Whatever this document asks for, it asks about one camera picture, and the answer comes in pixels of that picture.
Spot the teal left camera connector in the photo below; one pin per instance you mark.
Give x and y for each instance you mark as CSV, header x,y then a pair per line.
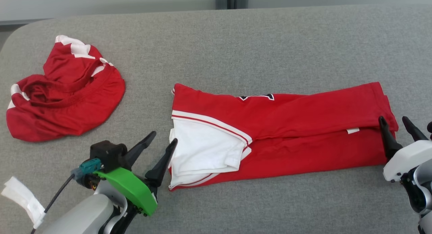
x,y
87,166

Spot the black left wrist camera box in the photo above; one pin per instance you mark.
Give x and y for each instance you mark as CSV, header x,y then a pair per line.
x,y
108,153

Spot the red Bulls basketball jersey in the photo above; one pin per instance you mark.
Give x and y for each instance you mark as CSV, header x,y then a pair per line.
x,y
297,143

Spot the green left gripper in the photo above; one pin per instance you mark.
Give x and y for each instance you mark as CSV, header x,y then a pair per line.
x,y
135,190

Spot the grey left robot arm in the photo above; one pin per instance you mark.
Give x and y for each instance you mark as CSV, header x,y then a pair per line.
x,y
84,213

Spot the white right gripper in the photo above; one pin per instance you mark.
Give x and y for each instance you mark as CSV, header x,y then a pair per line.
x,y
408,158

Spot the grey wall baseboard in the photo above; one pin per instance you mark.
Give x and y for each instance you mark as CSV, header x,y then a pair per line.
x,y
23,22

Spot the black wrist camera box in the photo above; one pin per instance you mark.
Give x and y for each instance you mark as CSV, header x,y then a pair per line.
x,y
430,126
108,153

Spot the red white garment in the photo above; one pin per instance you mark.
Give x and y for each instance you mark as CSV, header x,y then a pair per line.
x,y
67,102

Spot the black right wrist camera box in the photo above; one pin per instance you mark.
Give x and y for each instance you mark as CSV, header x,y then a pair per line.
x,y
430,126

